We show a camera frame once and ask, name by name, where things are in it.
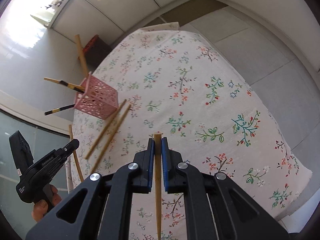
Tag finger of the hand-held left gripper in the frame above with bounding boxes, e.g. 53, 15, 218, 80
54, 139, 80, 159

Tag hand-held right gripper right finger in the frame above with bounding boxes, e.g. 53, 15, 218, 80
161, 137, 292, 240

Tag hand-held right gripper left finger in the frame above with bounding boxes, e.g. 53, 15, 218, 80
25, 137, 154, 240

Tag plain tan chopstick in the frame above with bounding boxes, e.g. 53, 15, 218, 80
85, 99, 127, 160
90, 104, 132, 175
74, 34, 89, 78
68, 124, 84, 183
154, 133, 162, 239

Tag black-banded chopstick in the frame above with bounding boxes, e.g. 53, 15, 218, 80
44, 77, 86, 92
44, 104, 75, 116

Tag pink perforated chopstick holder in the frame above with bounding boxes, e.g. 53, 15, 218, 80
74, 72, 118, 120

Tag person's left hand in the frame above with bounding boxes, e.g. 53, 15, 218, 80
32, 184, 62, 222

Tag frosted glass door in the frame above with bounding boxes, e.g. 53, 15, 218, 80
0, 90, 72, 230

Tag floral tablecloth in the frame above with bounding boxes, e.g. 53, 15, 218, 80
64, 22, 313, 240

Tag brown trash bin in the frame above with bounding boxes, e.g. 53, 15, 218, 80
79, 34, 112, 75

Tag white kitchen base cabinets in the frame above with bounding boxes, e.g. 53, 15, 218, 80
30, 0, 320, 45

